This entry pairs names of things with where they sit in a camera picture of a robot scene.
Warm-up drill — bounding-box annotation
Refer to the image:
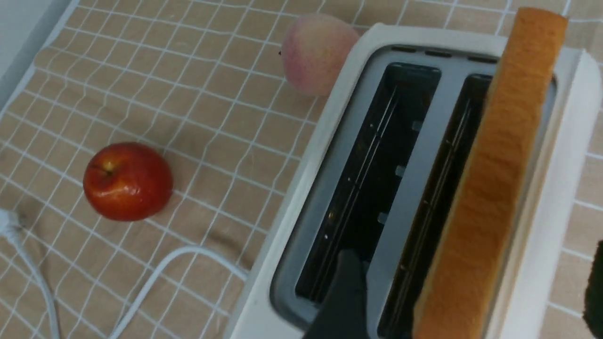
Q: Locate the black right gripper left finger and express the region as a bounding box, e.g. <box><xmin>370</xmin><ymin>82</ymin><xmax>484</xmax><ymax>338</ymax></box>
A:
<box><xmin>303</xmin><ymin>250</ymin><xmax>369</xmax><ymax>339</ymax></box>

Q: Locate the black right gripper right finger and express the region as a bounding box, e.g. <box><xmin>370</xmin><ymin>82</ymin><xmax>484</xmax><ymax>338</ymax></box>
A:
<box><xmin>582</xmin><ymin>240</ymin><xmax>603</xmax><ymax>333</ymax></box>

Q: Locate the white toaster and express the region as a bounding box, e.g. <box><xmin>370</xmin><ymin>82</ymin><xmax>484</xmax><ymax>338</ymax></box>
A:
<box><xmin>224</xmin><ymin>24</ymin><xmax>602</xmax><ymax>339</ymax></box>

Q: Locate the red apple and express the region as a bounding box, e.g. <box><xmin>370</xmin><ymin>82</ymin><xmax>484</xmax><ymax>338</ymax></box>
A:
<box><xmin>82</xmin><ymin>142</ymin><xmax>174</xmax><ymax>222</ymax></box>

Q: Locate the pink peach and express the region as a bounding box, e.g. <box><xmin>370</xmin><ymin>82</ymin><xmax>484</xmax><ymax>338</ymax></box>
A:
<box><xmin>280</xmin><ymin>13</ymin><xmax>359</xmax><ymax>96</ymax></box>

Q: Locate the beige checkered tablecloth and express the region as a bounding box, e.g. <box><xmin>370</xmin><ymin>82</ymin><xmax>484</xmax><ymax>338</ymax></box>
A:
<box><xmin>1</xmin><ymin>0</ymin><xmax>602</xmax><ymax>339</ymax></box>

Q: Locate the white toaster power cord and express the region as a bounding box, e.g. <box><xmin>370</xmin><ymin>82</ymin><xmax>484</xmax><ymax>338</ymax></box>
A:
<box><xmin>0</xmin><ymin>210</ymin><xmax>248</xmax><ymax>339</ymax></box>

